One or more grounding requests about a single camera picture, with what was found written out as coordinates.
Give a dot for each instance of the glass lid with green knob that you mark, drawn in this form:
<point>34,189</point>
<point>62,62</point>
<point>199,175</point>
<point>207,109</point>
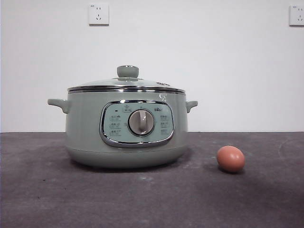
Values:
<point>127,71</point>

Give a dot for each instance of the brown egg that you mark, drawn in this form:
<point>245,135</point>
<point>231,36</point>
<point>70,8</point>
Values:
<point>230,158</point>

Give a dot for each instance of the sage green electric pot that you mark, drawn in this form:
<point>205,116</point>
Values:
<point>83,133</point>

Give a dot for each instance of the white wall socket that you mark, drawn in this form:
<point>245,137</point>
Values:
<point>297,15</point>
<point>99,14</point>

